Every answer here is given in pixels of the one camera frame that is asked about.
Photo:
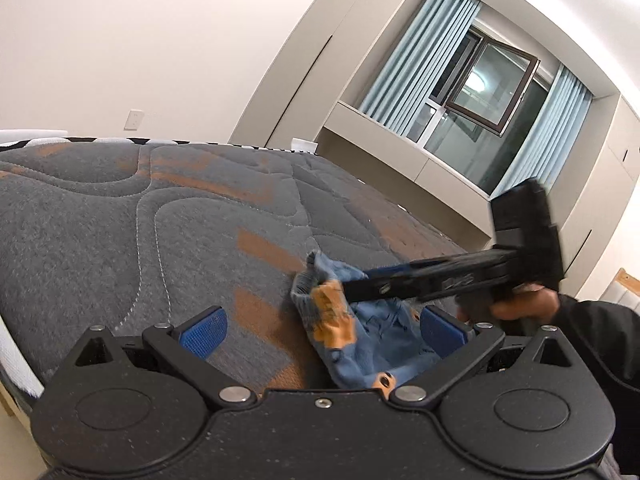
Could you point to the right blue curtain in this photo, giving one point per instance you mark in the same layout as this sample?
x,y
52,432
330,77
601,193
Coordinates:
x,y
552,136

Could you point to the blue orange patterned pants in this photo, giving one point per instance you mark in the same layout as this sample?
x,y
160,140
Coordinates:
x,y
373,344

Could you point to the person's right hand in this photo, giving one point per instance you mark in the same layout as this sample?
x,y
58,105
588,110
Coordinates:
x,y
531,301

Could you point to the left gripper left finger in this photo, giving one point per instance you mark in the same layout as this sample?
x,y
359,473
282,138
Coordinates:
x,y
133,404

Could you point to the open brown window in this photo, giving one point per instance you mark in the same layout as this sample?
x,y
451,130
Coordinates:
x,y
481,110

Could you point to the beige window desk unit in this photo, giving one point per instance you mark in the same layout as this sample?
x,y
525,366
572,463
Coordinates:
x,y
406,174

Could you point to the right beige wardrobe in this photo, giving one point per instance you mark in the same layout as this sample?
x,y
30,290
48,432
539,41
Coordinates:
x,y
593,189

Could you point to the grey orange quilted mattress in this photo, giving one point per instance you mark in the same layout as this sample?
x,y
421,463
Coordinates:
x,y
127,235

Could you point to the left beige wardrobe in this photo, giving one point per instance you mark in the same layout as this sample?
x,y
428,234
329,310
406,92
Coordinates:
x,y
332,55

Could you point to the beige wardrobe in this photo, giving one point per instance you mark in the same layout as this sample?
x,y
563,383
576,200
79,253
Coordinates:
x,y
332,55
593,189

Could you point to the blue curtain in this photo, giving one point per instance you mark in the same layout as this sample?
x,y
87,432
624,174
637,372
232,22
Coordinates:
x,y
420,57
552,136

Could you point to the wooden padded headboard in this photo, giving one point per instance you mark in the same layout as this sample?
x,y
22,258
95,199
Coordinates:
x,y
624,290

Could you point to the left blue curtain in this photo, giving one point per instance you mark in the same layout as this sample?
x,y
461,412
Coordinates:
x,y
420,57

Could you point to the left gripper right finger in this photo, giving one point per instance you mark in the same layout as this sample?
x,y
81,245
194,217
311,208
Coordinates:
x,y
515,405

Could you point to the white wall socket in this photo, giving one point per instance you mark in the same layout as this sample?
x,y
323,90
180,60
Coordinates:
x,y
134,120

